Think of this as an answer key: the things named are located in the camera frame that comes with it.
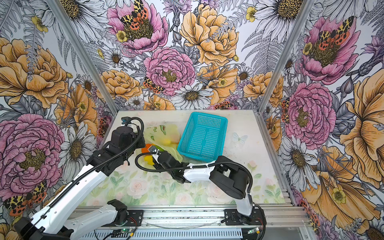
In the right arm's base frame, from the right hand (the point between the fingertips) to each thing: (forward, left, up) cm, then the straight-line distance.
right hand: (157, 158), depth 85 cm
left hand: (+3, +5, +15) cm, 17 cm away
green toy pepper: (-2, -4, +13) cm, 14 cm away
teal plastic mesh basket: (+22, -28, -11) cm, 37 cm away
